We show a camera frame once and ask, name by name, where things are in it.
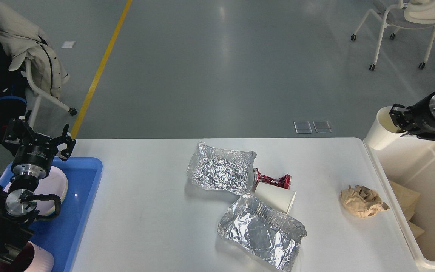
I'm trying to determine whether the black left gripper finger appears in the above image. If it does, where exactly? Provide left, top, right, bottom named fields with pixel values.
left=2, top=110, right=38, bottom=146
left=49, top=124, right=76, bottom=161

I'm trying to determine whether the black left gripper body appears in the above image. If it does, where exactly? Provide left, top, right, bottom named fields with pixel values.
left=11, top=145, right=58, bottom=179

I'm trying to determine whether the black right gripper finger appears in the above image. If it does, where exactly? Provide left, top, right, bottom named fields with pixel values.
left=389, top=104, right=416, bottom=135

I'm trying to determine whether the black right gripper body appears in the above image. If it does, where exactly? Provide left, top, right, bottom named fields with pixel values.
left=410, top=91, right=435, bottom=142

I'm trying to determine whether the white paper cup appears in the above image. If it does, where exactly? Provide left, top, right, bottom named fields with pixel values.
left=364, top=106, right=404, bottom=150
left=254, top=182, right=296, bottom=214

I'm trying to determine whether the pink plate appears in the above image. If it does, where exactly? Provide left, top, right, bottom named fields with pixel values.
left=5, top=166, right=68, bottom=217

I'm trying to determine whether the pink ribbed mug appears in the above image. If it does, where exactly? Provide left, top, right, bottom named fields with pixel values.
left=0, top=241, right=55, bottom=272

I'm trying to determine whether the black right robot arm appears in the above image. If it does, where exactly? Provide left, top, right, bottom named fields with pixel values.
left=389, top=91, right=435, bottom=141

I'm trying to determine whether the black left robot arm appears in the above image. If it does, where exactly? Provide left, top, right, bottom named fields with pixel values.
left=0, top=110, right=76, bottom=264

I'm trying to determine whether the white chair with jacket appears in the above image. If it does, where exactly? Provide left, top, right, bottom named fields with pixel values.
left=25, top=59, right=77, bottom=129

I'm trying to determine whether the white plastic bin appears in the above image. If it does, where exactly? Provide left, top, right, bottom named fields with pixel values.
left=364, top=136, right=435, bottom=271

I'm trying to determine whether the blue plastic tray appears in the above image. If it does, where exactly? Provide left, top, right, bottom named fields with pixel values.
left=0, top=157, right=103, bottom=272

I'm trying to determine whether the beige jacket on chair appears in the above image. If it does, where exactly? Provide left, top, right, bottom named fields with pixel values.
left=0, top=1, right=70, bottom=99

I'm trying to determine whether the crumpled brown paper ball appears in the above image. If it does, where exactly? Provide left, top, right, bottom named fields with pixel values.
left=340, top=185, right=390, bottom=218

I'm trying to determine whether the white chair on casters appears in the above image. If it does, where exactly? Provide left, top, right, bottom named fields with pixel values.
left=350, top=0, right=435, bottom=71

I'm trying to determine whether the white paper cup lying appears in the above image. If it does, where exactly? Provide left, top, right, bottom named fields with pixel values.
left=254, top=182, right=296, bottom=214

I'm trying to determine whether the crumpled foil tray upper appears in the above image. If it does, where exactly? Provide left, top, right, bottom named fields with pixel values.
left=187, top=141, right=257, bottom=196

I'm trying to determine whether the crumpled foil tray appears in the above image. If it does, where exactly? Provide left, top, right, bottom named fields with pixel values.
left=187, top=141, right=257, bottom=196
left=217, top=193, right=307, bottom=272

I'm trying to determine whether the crumpled foil tray lower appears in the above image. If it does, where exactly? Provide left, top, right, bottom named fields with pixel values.
left=217, top=193, right=307, bottom=272

